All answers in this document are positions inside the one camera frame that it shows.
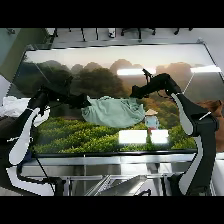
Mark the silver frame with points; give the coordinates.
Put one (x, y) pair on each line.
(100, 161)

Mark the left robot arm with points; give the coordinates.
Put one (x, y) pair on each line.
(22, 140)

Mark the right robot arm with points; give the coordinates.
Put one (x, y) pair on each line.
(204, 133)

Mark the pale green T-shirt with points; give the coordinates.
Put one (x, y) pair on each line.
(113, 112)

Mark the dark brown garment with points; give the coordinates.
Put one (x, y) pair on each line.
(7, 128)

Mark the black office chair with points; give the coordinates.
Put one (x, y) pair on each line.
(181, 30)
(139, 31)

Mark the white garment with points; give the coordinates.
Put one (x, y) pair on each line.
(13, 106)

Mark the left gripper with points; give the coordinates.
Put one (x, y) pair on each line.
(80, 101)

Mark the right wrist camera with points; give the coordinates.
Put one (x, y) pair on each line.
(146, 73)

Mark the blue garment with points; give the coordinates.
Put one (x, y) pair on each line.
(28, 156)

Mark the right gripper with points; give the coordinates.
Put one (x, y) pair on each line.
(138, 92)

